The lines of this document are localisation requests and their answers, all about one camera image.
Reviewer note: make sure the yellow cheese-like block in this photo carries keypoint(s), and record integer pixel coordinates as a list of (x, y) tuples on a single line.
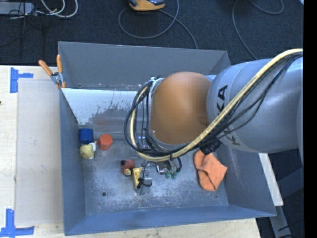
[(136, 174)]

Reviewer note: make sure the pale wood flat board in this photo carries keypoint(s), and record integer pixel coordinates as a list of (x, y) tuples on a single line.
[(37, 145)]

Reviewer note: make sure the grey metal bin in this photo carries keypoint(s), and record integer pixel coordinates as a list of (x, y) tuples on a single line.
[(114, 197)]

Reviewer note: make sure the orange cloth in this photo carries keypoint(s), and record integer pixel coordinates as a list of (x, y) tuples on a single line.
[(210, 172)]

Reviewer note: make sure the blue cup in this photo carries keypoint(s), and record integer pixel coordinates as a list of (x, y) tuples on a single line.
[(86, 135)]

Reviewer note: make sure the red hexagonal block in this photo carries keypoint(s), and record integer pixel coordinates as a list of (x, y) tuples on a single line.
[(105, 142)]

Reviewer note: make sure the small yellow-orange toy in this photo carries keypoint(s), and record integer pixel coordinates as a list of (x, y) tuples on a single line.
[(127, 172)]

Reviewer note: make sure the dark red toy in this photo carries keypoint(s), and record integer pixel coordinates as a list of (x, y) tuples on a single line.
[(128, 163)]

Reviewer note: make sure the yellow-green toy pear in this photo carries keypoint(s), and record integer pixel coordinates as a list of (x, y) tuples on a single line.
[(86, 151)]

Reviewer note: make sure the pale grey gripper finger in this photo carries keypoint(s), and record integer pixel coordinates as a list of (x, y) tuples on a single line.
[(148, 181), (143, 191)]

